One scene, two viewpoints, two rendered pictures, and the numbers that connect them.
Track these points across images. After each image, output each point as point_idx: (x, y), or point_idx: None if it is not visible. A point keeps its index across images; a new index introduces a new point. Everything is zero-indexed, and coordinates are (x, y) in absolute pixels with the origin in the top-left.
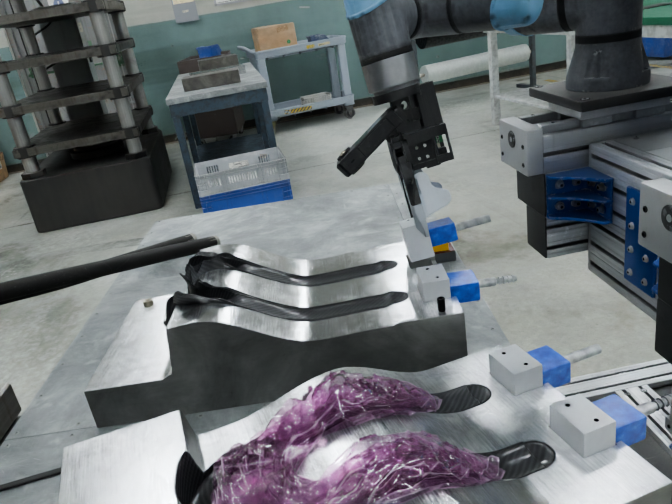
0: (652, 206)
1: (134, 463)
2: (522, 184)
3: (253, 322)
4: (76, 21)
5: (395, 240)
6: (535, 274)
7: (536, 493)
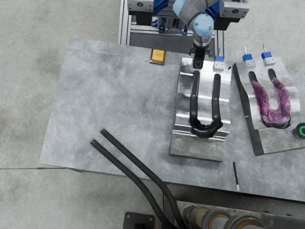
0: (228, 10)
1: (273, 137)
2: (133, 11)
3: (225, 112)
4: None
5: (137, 64)
6: (2, 7)
7: (279, 75)
